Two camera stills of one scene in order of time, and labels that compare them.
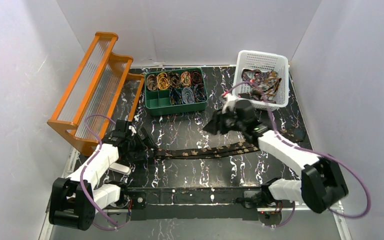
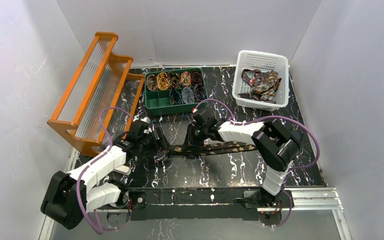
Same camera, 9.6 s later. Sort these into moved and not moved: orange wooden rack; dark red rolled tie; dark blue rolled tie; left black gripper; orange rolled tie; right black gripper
Moved: right black gripper; left black gripper
Not moved: dark blue rolled tie; orange rolled tie; dark red rolled tie; orange wooden rack
